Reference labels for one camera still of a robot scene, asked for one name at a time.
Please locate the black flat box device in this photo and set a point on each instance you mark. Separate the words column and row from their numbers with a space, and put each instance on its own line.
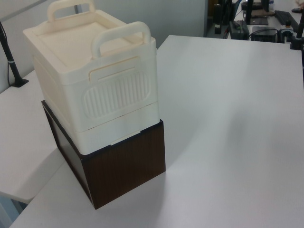
column 263, row 33

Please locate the black monitor stand pole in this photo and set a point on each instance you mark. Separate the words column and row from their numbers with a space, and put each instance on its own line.
column 249, row 12

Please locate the black computer mouse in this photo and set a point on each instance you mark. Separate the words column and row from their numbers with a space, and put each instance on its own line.
column 296, row 10

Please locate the black device with green part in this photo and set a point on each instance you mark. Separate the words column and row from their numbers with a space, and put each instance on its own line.
column 238, row 29

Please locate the black camera stand pole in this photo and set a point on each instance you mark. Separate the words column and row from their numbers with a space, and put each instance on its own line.
column 9, row 61

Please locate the dark brown wooden box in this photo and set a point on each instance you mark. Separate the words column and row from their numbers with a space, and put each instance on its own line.
column 123, row 168

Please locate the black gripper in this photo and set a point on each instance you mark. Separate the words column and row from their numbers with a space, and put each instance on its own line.
column 224, row 12

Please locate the black clamp stand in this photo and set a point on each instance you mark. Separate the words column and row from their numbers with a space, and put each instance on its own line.
column 297, row 40

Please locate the black keyboard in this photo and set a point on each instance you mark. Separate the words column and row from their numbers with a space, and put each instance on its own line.
column 286, row 17

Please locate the cream plastic storage cabinet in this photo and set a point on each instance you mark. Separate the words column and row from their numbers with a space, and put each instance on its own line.
column 71, row 78

